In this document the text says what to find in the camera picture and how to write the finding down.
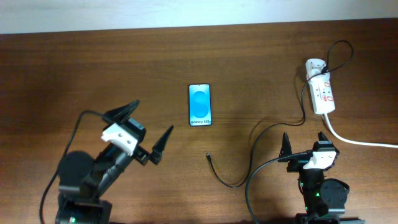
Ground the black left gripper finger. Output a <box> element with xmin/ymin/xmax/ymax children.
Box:
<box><xmin>150</xmin><ymin>126</ymin><xmax>174</xmax><ymax>165</ymax></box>
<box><xmin>103</xmin><ymin>100</ymin><xmax>140</xmax><ymax>124</ymax></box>

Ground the black charger cable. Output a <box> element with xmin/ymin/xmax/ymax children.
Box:
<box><xmin>205</xmin><ymin>39</ymin><xmax>354</xmax><ymax>189</ymax></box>

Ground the blue Galaxy smartphone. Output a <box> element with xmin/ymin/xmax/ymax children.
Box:
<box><xmin>188</xmin><ymin>83</ymin><xmax>212</xmax><ymax>126</ymax></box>

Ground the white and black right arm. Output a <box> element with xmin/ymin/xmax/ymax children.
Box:
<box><xmin>278</xmin><ymin>132</ymin><xmax>366</xmax><ymax>224</ymax></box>

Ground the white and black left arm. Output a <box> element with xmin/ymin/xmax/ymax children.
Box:
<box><xmin>55</xmin><ymin>100</ymin><xmax>173</xmax><ymax>223</ymax></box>

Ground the white charger plug adapter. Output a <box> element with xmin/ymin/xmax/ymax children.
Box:
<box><xmin>305</xmin><ymin>58</ymin><xmax>326</xmax><ymax>80</ymax></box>

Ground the white power strip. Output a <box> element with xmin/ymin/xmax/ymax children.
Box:
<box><xmin>308</xmin><ymin>73</ymin><xmax>335</xmax><ymax>114</ymax></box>

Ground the white power strip cord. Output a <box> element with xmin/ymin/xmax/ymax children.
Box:
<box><xmin>322</xmin><ymin>113</ymin><xmax>398</xmax><ymax>149</ymax></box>

